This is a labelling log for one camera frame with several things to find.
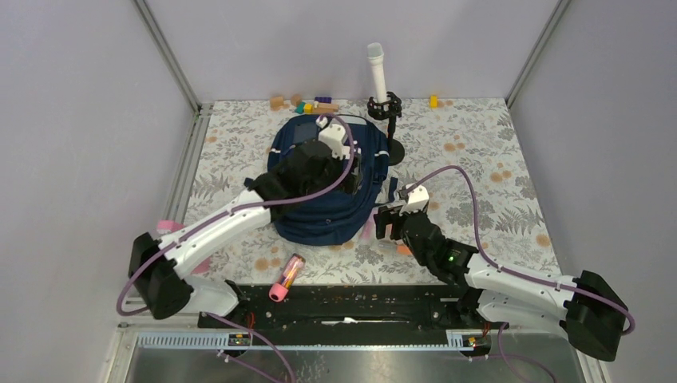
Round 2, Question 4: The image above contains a navy blue student backpack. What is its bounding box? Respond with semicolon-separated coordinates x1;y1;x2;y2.
273;114;390;247

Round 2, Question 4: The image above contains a pink-capped clear tube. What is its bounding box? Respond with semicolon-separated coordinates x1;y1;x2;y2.
268;253;306;302

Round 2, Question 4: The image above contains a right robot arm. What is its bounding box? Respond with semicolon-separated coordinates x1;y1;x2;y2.
374;207;628;361

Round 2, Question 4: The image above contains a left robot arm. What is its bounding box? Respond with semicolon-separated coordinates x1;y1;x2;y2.
123;139;358;328

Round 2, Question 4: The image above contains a grey orange-capped marker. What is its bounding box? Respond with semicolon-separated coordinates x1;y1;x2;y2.
378;241;412;256

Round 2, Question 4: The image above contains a teal toy block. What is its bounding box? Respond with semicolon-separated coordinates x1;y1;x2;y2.
295;102;307;114

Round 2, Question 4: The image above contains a long tan wooden block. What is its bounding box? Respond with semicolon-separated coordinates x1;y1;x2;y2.
313;102;339;114

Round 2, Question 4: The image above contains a pink highlighter pen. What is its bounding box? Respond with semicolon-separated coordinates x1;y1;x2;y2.
360;221;374;241

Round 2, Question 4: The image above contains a round wooden block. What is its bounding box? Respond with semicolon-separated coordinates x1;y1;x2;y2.
290;93;303;107

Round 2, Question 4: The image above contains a black microphone stand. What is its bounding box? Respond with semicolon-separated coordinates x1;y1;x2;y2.
367;91;406;166

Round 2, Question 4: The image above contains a white microphone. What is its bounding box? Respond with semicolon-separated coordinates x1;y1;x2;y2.
367;42;388;103

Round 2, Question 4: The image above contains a pink box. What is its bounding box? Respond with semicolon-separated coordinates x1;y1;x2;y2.
156;219;212;274

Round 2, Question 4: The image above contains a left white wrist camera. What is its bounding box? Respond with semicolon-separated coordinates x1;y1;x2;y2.
315;115;351;160

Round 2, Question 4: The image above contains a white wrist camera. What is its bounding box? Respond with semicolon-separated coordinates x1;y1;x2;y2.
398;184;430;215
315;115;351;160

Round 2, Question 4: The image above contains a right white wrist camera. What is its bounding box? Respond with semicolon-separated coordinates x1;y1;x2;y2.
398;184;430;215

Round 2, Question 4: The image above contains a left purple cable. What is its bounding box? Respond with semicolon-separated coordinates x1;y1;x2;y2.
116;113;356;383

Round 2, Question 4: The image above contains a purple cable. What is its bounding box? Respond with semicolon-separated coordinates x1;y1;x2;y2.
116;113;356;383
399;165;637;383

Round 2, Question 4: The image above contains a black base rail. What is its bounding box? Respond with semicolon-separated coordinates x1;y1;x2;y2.
226;284;499;347

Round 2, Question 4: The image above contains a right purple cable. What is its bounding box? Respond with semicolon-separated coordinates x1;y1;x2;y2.
399;165;637;383

